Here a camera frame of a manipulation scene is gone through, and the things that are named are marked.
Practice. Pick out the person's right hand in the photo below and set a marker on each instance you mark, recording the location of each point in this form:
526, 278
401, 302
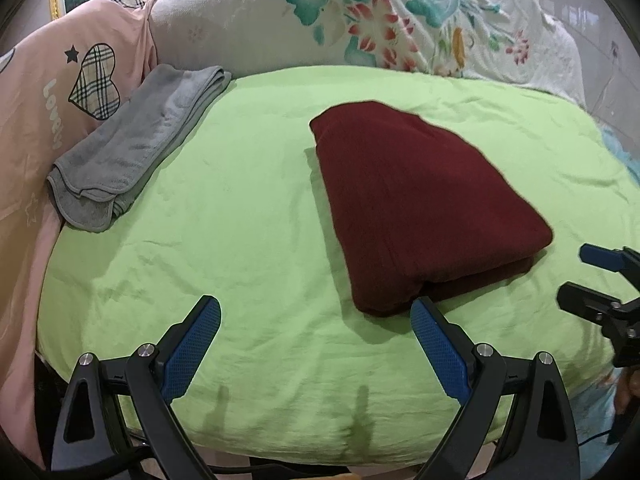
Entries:
627, 388

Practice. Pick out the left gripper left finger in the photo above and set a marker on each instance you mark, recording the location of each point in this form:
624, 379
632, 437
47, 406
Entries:
117, 413

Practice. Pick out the dark red knit sweater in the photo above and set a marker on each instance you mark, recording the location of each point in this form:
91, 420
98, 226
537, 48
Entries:
418, 211

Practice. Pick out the folded grey towel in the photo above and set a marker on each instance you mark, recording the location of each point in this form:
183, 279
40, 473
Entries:
99, 179

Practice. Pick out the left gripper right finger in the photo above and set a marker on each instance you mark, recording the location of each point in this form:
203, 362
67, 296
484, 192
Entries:
539, 440

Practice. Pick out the white floral quilt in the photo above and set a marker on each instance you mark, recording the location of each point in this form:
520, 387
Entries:
509, 41

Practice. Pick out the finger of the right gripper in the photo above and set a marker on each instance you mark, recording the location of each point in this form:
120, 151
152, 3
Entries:
624, 261
614, 317

